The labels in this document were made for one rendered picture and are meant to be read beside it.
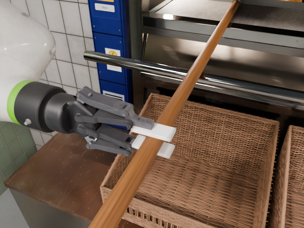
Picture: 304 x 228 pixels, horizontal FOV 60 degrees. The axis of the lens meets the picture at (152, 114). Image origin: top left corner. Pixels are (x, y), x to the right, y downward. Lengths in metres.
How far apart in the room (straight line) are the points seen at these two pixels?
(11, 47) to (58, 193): 0.73
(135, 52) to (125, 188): 0.88
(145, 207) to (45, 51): 0.60
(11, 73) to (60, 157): 0.80
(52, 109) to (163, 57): 0.72
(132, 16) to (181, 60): 0.26
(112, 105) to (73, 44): 0.95
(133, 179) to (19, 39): 0.38
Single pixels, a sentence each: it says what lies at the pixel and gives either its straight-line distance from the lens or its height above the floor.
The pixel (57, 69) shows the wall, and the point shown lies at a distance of 1.51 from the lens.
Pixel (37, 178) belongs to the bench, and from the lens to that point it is 1.28.
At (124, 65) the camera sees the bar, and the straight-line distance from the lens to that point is 0.76.
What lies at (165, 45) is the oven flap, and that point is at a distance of 1.14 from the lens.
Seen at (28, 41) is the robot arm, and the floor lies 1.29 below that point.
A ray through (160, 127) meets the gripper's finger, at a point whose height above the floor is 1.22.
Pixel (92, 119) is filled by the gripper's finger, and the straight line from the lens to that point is 0.47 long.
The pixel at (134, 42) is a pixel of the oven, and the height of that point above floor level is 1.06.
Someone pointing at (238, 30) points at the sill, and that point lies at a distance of 1.02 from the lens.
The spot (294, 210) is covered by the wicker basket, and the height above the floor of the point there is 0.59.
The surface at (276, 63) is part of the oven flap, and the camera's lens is 1.08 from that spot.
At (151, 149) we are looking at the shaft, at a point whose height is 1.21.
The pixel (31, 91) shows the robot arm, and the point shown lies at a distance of 0.53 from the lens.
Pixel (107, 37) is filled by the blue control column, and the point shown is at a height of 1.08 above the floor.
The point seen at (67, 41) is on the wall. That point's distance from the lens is 1.38.
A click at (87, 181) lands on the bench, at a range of 1.21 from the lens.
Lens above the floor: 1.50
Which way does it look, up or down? 37 degrees down
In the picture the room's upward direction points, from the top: straight up
